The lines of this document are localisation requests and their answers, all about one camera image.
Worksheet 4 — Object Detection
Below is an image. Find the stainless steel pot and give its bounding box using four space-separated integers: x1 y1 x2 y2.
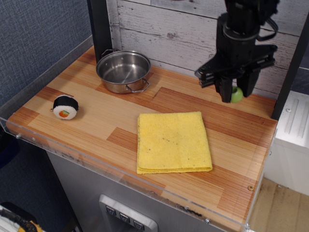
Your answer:
96 49 151 94

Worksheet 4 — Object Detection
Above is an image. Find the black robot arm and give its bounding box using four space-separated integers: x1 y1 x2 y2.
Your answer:
195 0 279 103

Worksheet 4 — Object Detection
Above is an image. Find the black vertical post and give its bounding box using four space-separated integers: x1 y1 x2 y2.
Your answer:
271 0 309 120
87 0 112 62

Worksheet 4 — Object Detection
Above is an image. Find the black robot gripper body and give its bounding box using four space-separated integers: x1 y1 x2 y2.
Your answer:
195 12 278 88

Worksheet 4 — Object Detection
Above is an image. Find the clear acrylic guard rail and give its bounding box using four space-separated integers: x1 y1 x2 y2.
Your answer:
0 42 277 232

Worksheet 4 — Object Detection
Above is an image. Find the silver dispenser button panel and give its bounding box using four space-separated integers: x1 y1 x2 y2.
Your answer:
99 194 158 232

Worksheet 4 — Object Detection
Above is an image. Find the green toy spatula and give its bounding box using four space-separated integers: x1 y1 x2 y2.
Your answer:
230 86 243 103

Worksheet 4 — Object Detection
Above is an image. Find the white metal box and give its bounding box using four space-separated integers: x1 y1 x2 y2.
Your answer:
264 91 309 195

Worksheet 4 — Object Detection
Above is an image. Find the yellow object bottom left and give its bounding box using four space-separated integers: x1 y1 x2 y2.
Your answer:
17 221 43 232

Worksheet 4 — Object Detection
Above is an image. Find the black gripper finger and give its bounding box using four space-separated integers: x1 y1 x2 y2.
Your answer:
215 76 232 103
237 70 260 97

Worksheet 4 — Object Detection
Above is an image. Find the yellow folded cloth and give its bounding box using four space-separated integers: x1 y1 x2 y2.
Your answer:
137 112 212 174

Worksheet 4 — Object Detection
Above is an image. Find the plush sushi roll toy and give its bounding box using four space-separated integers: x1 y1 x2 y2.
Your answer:
51 95 79 120

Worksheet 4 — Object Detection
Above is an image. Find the black vertical post right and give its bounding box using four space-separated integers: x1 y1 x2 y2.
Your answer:
271 0 309 120

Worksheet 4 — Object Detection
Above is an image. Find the black vertical post left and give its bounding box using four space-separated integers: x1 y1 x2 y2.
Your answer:
87 0 112 62

